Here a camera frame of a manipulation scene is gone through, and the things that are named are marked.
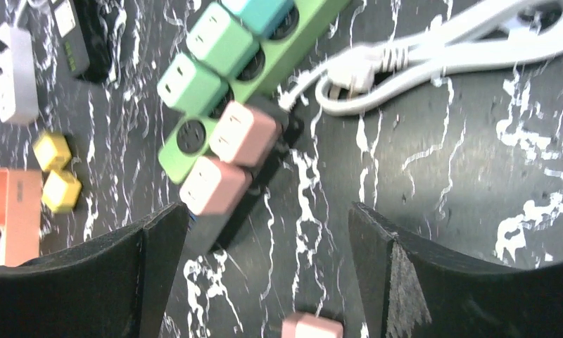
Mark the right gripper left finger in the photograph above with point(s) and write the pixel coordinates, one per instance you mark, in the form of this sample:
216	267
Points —
114	285

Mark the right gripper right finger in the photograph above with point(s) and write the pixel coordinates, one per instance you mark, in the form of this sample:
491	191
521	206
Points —
413	287

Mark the long black power strip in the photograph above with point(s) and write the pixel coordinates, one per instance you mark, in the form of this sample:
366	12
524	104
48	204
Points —
205	230

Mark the yellow plug adapter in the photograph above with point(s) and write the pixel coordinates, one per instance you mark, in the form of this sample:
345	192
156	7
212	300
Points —
51	151
61	191

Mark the pink plug adapter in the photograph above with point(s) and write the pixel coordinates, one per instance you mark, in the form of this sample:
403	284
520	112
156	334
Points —
214	187
307	325
244	135

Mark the white power strip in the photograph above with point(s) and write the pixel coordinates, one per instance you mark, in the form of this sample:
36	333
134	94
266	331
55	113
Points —
18	89

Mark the short black power strip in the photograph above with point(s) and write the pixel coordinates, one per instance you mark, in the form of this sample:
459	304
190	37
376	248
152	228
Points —
83	38

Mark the green power strip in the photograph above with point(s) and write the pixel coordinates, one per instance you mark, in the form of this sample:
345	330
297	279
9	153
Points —
277	56

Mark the light green plug adapter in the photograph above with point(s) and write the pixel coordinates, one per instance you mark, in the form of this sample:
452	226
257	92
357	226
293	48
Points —
191	88

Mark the mint green plug adapter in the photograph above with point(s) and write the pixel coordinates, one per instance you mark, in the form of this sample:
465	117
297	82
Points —
220	42

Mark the teal plug adapter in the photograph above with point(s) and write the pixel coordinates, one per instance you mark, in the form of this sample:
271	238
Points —
261	17

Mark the orange desk organizer tray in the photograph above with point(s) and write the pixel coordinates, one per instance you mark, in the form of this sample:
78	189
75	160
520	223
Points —
20	215

